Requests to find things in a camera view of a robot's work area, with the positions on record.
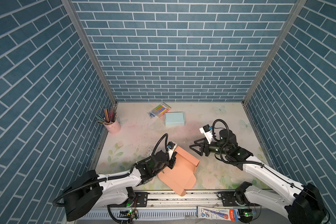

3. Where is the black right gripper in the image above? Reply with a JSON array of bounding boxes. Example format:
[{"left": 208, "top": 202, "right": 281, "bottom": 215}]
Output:
[{"left": 189, "top": 137, "right": 229, "bottom": 156}]

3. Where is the pink cardboard box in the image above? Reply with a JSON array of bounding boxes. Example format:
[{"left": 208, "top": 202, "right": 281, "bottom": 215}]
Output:
[{"left": 158, "top": 147, "right": 200, "bottom": 197}]

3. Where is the light blue paper box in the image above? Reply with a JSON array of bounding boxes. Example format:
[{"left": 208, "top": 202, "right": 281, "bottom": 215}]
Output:
[{"left": 165, "top": 112, "right": 185, "bottom": 127}]

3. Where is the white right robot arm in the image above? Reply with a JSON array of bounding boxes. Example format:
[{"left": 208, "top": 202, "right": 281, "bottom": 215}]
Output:
[{"left": 190, "top": 126, "right": 330, "bottom": 224}]

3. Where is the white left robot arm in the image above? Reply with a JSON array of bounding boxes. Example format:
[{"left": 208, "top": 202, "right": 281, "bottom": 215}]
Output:
[{"left": 53, "top": 151, "right": 177, "bottom": 222}]

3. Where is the toothpaste style flat box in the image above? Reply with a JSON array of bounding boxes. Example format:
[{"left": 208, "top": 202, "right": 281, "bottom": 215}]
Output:
[{"left": 197, "top": 206, "right": 240, "bottom": 222}]

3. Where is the small blue stapler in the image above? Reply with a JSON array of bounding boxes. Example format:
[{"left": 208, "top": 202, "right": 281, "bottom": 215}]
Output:
[{"left": 148, "top": 112, "right": 156, "bottom": 119}]

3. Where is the coloured marker pack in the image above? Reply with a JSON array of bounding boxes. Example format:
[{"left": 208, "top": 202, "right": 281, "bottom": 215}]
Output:
[{"left": 151, "top": 103, "right": 171, "bottom": 118}]

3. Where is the pink pencil cup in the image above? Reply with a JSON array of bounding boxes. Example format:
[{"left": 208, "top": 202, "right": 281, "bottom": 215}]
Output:
[{"left": 104, "top": 119, "right": 121, "bottom": 134}]

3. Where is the coloured pencils bundle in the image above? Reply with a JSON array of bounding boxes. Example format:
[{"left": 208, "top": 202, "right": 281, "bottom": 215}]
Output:
[{"left": 95, "top": 106, "right": 117, "bottom": 125}]

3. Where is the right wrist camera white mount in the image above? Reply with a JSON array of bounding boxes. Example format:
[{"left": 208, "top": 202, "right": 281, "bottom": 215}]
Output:
[{"left": 199, "top": 125, "right": 214, "bottom": 144}]

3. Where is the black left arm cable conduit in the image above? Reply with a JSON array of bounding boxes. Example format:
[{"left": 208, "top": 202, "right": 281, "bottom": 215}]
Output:
[{"left": 52, "top": 133, "right": 169, "bottom": 207}]

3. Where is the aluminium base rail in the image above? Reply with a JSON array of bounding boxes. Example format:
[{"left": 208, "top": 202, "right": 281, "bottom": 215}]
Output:
[{"left": 62, "top": 189, "right": 308, "bottom": 224}]

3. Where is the left electronics board with wires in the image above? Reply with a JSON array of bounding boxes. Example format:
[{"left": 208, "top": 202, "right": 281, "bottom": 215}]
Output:
[{"left": 117, "top": 209, "right": 139, "bottom": 224}]

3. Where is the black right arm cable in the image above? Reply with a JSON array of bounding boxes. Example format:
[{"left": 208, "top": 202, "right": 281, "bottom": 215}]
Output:
[{"left": 212, "top": 119, "right": 331, "bottom": 222}]

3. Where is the aluminium corner post right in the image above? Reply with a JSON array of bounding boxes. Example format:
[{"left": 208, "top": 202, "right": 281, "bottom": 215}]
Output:
[{"left": 243, "top": 0, "right": 308, "bottom": 105}]

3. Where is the aluminium corner post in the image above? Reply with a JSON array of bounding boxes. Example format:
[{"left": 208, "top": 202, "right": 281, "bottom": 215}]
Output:
[
  {"left": 62, "top": 0, "right": 117, "bottom": 105},
  {"left": 243, "top": 0, "right": 308, "bottom": 105}
]

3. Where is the aluminium corner post left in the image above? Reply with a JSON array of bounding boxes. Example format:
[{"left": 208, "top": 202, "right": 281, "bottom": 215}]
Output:
[{"left": 62, "top": 0, "right": 117, "bottom": 105}]

